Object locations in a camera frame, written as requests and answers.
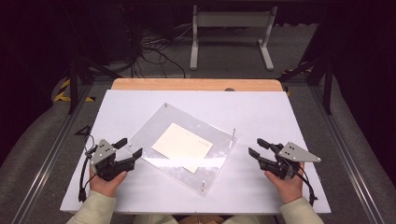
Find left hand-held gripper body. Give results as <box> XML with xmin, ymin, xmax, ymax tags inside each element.
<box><xmin>89</xmin><ymin>138</ymin><xmax>126</xmax><ymax>183</ymax></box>

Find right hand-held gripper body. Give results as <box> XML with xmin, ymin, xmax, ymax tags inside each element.
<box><xmin>263</xmin><ymin>141</ymin><xmax>322</xmax><ymax>181</ymax></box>

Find clear acrylic frame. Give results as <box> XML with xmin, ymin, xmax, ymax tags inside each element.
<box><xmin>126</xmin><ymin>102</ymin><xmax>237</xmax><ymax>198</ymax></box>

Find person's left hand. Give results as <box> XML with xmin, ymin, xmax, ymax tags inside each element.
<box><xmin>89</xmin><ymin>165</ymin><xmax>129</xmax><ymax>199</ymax></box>

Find person's right hand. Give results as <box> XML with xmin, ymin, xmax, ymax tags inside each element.
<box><xmin>263</xmin><ymin>161</ymin><xmax>305</xmax><ymax>205</ymax></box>

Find white board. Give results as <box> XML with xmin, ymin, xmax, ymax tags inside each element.
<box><xmin>60</xmin><ymin>89</ymin><xmax>332</xmax><ymax>216</ymax></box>

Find cream paper card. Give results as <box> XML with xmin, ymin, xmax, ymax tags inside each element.
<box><xmin>151</xmin><ymin>122</ymin><xmax>215</xmax><ymax>175</ymax></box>

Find yellow black hazard tape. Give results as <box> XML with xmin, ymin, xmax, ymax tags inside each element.
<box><xmin>52</xmin><ymin>78</ymin><xmax>96</xmax><ymax>104</ymax></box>
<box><xmin>280</xmin><ymin>62</ymin><xmax>313</xmax><ymax>77</ymax></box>

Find wooden table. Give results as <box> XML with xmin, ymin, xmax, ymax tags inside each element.
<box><xmin>110</xmin><ymin>77</ymin><xmax>285</xmax><ymax>92</ymax></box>

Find white metal stand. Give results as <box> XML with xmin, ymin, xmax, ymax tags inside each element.
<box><xmin>189</xmin><ymin>4</ymin><xmax>279</xmax><ymax>72</ymax></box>

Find black triangular bracket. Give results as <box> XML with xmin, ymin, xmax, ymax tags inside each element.
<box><xmin>75</xmin><ymin>124</ymin><xmax>93</xmax><ymax>137</ymax></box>

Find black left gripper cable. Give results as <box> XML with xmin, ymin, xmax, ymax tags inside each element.
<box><xmin>78</xmin><ymin>133</ymin><xmax>98</xmax><ymax>203</ymax></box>

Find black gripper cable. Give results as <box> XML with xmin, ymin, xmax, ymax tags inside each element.
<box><xmin>292</xmin><ymin>167</ymin><xmax>319</xmax><ymax>207</ymax></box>
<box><xmin>78</xmin><ymin>133</ymin><xmax>98</xmax><ymax>203</ymax></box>

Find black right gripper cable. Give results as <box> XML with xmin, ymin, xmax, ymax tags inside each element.
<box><xmin>292</xmin><ymin>167</ymin><xmax>319</xmax><ymax>207</ymax></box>

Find aluminium rail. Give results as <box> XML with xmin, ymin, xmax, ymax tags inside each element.
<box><xmin>10</xmin><ymin>81</ymin><xmax>94</xmax><ymax>224</ymax></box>
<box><xmin>307</xmin><ymin>84</ymin><xmax>388</xmax><ymax>224</ymax></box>

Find black metal frame stand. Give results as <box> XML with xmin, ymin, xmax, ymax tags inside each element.
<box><xmin>277</xmin><ymin>55</ymin><xmax>336</xmax><ymax>116</ymax></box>
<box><xmin>65</xmin><ymin>55</ymin><xmax>124</xmax><ymax>115</ymax></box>

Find bundle of black floor cables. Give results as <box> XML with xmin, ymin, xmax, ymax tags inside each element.
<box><xmin>122</xmin><ymin>26</ymin><xmax>188</xmax><ymax>79</ymax></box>

